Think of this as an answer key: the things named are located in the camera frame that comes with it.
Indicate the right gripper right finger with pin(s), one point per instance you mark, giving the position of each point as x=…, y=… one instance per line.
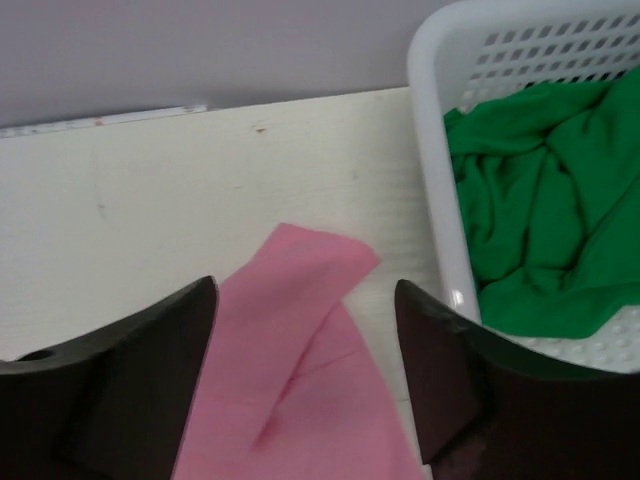
x=485, y=407

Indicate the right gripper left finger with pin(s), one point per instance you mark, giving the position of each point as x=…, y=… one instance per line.
x=110, y=404

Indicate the pink t shirt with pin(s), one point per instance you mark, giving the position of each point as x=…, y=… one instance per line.
x=288, y=388

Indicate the green t shirt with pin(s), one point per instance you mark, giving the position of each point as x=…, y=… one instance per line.
x=548, y=188

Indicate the white plastic basket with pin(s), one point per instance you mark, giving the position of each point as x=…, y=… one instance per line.
x=475, y=51

